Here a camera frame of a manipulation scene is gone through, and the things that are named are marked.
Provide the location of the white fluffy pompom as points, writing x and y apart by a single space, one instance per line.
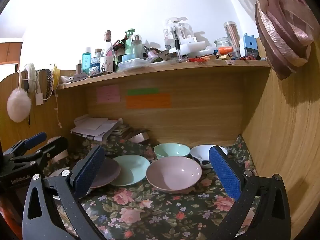
18 106

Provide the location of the green pump bottle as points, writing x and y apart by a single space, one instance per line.
128 42

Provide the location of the teal liquid bottle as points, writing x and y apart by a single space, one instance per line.
87 61

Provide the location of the yellow hanging item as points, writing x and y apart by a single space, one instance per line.
57 75

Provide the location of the stack of white papers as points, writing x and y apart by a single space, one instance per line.
92 127

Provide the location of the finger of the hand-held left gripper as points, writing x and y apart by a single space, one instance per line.
57 146
35 138

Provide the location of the wooden cabinet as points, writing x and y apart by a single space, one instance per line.
10 52

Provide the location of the white fluffy headband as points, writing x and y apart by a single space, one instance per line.
31 75

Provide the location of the dark floral tablecloth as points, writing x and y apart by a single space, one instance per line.
150 212

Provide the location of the clear bottle with cork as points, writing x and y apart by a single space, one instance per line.
108 55

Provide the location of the green sticky note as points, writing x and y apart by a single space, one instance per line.
142 91

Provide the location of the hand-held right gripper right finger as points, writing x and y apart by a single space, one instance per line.
225 173

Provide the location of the clear bottle silver cap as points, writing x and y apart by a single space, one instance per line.
136 47

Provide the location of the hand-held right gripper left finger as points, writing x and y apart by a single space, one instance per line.
90 171

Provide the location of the pink sticky note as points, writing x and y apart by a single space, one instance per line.
108 93

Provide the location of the tall clear tube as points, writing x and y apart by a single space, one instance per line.
231 32

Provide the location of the pink knotted curtain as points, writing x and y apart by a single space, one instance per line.
280 30

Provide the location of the black lace headband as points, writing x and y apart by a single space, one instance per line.
48 85

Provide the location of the blue pencil sharpener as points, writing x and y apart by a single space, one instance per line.
248 46

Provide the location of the small white box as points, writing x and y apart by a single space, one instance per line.
141 138

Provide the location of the stack of notebooks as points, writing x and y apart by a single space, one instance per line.
122 132

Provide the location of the mint green plate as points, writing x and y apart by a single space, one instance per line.
132 170

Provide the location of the jar with blue contents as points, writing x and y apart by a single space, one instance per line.
95 61

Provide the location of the mint green bowl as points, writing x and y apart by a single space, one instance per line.
172 150

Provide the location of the white charger plug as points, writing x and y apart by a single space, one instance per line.
39 99

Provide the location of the white cardboard box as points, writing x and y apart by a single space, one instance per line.
197 46

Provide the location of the pink nail polish bottle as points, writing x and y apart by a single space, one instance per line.
150 53

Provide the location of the round glass jar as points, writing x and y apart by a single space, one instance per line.
223 42

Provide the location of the clear brush packaging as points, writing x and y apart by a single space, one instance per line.
178 30

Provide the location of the pink plate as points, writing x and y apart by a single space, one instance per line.
110 172

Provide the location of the white bowl with black pattern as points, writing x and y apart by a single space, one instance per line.
200 153

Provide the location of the small brown bottle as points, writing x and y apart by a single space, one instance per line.
79 67

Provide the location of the white cosmetic tube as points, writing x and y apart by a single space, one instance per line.
78 77

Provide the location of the orange sticky note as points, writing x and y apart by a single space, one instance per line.
147 101

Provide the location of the pink bowl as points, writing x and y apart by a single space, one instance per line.
172 175

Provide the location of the beige lidded mug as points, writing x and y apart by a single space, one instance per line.
62 157

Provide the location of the clear plastic container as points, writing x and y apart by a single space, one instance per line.
133 64

